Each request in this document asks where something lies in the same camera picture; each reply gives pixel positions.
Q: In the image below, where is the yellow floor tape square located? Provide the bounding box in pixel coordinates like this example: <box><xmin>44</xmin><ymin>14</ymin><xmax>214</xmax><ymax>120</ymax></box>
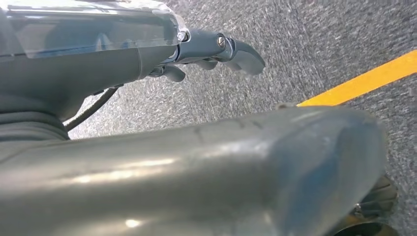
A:
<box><xmin>297</xmin><ymin>49</ymin><xmax>417</xmax><ymax>108</ymax></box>

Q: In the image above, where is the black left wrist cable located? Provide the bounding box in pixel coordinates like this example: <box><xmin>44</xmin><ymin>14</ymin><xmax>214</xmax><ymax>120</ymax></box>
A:
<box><xmin>63</xmin><ymin>87</ymin><xmax>119</xmax><ymax>133</ymax></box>

